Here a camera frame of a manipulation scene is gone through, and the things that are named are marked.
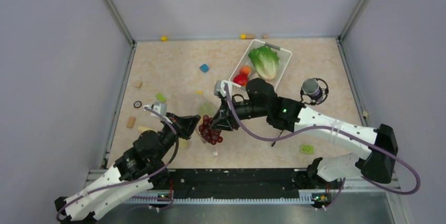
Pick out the small black ring wheel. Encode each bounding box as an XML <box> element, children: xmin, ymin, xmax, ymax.
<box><xmin>133</xmin><ymin>100</ymin><xmax>142</xmax><ymax>108</ymax></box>

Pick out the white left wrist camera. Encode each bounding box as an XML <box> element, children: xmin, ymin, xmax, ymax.
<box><xmin>143</xmin><ymin>101</ymin><xmax>167</xmax><ymax>117</ymax></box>

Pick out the peach fruit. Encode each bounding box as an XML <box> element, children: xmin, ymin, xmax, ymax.
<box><xmin>239</xmin><ymin>65</ymin><xmax>252</xmax><ymax>77</ymax></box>

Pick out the green lettuce leaf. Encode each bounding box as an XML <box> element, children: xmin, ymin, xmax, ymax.
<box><xmin>248</xmin><ymin>46</ymin><xmax>279</xmax><ymax>80</ymax></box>

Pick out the microphone on black tripod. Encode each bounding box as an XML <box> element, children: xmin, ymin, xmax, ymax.
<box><xmin>271</xmin><ymin>77</ymin><xmax>329</xmax><ymax>148</ymax></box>

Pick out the small wooden cube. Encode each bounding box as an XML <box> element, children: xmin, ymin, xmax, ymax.
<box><xmin>134</xmin><ymin>81</ymin><xmax>143</xmax><ymax>88</ymax></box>

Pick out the red apple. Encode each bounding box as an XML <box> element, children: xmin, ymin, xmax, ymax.
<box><xmin>232</xmin><ymin>74</ymin><xmax>249</xmax><ymax>87</ymax></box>

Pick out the wooden rectangular block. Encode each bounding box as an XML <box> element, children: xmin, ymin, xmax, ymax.
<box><xmin>126</xmin><ymin>116</ymin><xmax>136</xmax><ymax>129</ymax></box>

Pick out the light green lego brick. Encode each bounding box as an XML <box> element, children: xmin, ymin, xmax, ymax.
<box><xmin>300</xmin><ymin>145</ymin><xmax>314</xmax><ymax>155</ymax></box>

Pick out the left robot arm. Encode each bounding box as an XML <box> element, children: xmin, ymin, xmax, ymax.
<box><xmin>55</xmin><ymin>113</ymin><xmax>201</xmax><ymax>223</ymax></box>

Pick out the yellow and wood peg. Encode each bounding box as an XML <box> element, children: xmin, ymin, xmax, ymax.
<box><xmin>240</xmin><ymin>34</ymin><xmax>256</xmax><ymax>39</ymax></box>

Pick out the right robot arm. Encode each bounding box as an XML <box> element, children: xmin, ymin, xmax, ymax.
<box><xmin>210</xmin><ymin>78</ymin><xmax>398</xmax><ymax>188</ymax></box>

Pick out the green lime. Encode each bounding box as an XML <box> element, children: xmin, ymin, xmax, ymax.
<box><xmin>198</xmin><ymin>101</ymin><xmax>217</xmax><ymax>117</ymax></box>

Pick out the white perforated plastic basket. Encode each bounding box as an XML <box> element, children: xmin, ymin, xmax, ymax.
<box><xmin>229</xmin><ymin>39</ymin><xmax>292</xmax><ymax>89</ymax></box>

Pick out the blue block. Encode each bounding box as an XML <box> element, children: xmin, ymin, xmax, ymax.
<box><xmin>199</xmin><ymin>64</ymin><xmax>209</xmax><ymax>73</ymax></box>

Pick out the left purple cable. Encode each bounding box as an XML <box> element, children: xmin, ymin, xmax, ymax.
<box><xmin>55</xmin><ymin>106</ymin><xmax>180</xmax><ymax>222</ymax></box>

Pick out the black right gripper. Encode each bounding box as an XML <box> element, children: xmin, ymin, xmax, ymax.
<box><xmin>210</xmin><ymin>95</ymin><xmax>269</xmax><ymax>131</ymax></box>

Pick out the green toy block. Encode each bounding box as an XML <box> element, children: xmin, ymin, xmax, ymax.
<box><xmin>155</xmin><ymin>93</ymin><xmax>167</xmax><ymax>103</ymax></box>

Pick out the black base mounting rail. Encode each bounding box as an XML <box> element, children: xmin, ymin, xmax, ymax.
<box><xmin>154</xmin><ymin>168</ymin><xmax>341</xmax><ymax>201</ymax></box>

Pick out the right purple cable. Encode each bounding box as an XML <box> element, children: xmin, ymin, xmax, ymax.
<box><xmin>222</xmin><ymin>82</ymin><xmax>421</xmax><ymax>211</ymax></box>

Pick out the clear zip top bag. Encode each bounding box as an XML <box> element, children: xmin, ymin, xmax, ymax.
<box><xmin>178</xmin><ymin>93</ymin><xmax>224</xmax><ymax>157</ymax></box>

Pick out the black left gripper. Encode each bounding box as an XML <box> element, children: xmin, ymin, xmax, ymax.
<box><xmin>154</xmin><ymin>112</ymin><xmax>201</xmax><ymax>162</ymax></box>

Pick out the dark red grape bunch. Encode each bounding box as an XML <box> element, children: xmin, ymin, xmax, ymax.
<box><xmin>198</xmin><ymin>115</ymin><xmax>224</xmax><ymax>145</ymax></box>

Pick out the purple cable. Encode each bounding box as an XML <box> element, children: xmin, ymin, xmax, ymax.
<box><xmin>222</xmin><ymin>82</ymin><xmax>421</xmax><ymax>211</ymax></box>
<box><xmin>55</xmin><ymin>106</ymin><xmax>180</xmax><ymax>222</ymax></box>

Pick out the cream cylinder block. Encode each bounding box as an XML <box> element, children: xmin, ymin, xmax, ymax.
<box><xmin>138</xmin><ymin>126</ymin><xmax>191</xmax><ymax>150</ymax></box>

